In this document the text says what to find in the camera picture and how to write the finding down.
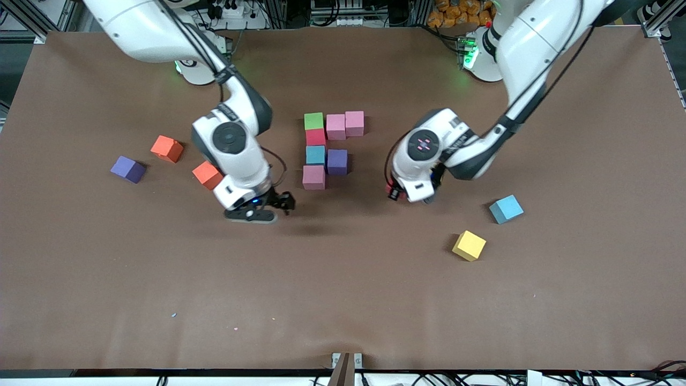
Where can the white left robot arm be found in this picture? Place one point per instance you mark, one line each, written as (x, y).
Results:
(423, 145)

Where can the notched pink foam cube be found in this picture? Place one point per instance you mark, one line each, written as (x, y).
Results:
(355, 123)

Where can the white power strip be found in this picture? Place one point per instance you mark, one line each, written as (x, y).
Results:
(238, 12)
(351, 21)

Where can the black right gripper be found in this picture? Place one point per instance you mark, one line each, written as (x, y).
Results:
(281, 199)

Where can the orange foam cube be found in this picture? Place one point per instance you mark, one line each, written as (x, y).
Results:
(166, 148)
(206, 175)

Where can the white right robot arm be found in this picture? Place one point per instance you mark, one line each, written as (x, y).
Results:
(230, 138)

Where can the metal table edge bracket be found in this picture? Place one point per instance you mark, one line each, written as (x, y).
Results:
(343, 370)

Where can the pile of orange objects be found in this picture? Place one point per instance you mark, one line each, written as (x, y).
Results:
(455, 13)

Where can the yellow foam cube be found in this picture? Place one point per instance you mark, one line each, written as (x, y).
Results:
(469, 245)

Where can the aluminium frame profile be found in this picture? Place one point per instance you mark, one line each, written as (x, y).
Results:
(38, 37)
(651, 30)

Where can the black white sneaker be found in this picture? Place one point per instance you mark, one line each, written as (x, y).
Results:
(658, 9)

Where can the purple foam cube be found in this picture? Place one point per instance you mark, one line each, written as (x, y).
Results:
(127, 169)
(337, 162)

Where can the blue foam cube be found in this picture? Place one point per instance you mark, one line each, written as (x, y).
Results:
(506, 209)
(316, 155)

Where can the brown table cover sheet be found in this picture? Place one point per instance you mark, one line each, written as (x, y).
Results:
(343, 300)

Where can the green foam cube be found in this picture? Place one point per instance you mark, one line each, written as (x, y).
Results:
(314, 121)

